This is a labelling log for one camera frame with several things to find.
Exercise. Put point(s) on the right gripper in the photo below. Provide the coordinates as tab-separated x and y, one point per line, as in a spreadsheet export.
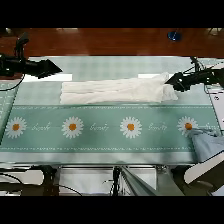
188	80

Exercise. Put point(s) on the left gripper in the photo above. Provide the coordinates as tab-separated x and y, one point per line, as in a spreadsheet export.
31	67

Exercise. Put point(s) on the white shirt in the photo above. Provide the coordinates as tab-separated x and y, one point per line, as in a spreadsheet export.
113	90

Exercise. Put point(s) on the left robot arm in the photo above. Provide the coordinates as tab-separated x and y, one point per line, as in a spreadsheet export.
8	65

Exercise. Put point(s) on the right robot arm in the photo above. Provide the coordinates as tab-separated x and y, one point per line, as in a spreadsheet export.
213	170

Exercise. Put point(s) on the light blue garment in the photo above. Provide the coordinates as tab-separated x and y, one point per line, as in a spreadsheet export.
208	145

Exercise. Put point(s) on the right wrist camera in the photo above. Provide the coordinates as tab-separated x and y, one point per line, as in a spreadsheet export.
196	64

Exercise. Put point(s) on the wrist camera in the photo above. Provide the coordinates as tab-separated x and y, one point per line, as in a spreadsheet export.
22	41
196	64

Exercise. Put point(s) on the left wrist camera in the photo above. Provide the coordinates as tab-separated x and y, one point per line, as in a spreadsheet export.
22	41

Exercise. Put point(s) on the silver frame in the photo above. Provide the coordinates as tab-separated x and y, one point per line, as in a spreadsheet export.
140	181

